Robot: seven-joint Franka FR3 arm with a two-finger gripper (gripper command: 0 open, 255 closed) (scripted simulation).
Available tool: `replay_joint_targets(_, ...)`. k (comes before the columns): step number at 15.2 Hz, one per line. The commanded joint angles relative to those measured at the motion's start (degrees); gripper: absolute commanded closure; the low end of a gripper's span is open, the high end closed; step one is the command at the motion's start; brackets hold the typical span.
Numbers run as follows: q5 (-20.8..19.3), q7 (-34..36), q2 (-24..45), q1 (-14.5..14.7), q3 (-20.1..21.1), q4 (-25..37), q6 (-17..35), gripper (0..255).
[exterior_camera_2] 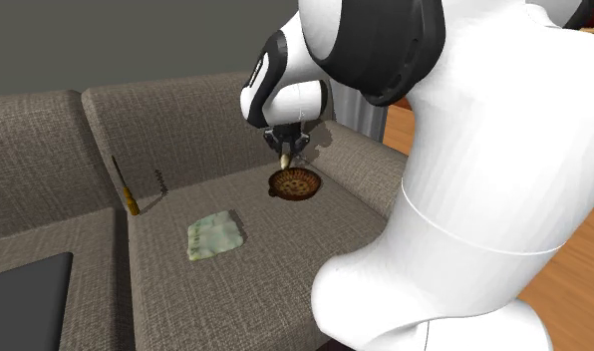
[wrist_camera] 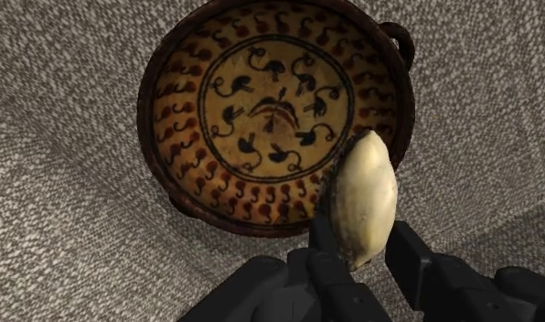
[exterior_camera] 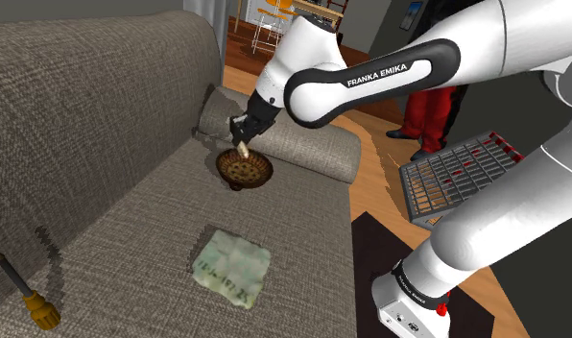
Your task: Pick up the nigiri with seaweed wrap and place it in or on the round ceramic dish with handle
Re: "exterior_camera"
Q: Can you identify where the wooden table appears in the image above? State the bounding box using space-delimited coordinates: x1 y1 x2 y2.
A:
290 0 350 32

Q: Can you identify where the yellow-handled screwdriver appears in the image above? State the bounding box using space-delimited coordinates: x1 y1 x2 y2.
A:
0 250 62 331

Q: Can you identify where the pale green folded cloth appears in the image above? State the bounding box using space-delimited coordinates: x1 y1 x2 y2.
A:
191 229 273 310

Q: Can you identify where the grey wire basket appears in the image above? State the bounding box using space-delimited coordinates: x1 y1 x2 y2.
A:
398 131 526 231

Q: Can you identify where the grey-brown fabric sofa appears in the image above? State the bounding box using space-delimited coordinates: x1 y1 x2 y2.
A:
0 9 363 338

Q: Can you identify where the orange bar stool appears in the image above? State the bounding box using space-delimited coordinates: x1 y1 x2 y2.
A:
250 0 298 56

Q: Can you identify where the brown woven bowl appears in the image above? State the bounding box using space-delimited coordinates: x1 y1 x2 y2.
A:
215 148 274 192

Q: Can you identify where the dark framed wall picture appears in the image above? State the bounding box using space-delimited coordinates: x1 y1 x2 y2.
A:
399 0 424 32

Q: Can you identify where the person in red trousers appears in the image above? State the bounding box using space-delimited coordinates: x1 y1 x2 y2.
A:
386 0 472 162

